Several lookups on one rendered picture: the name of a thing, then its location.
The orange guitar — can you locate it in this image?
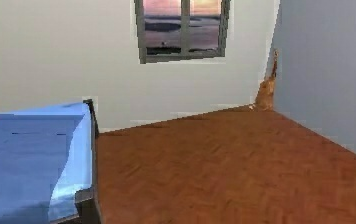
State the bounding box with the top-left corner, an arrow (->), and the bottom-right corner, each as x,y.
249,48 -> 280,112

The bed with blue cover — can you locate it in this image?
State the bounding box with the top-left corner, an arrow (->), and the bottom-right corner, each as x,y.
0,98 -> 103,224

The grey framed window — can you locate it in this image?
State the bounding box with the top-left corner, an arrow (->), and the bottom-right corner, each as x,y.
134,0 -> 231,65

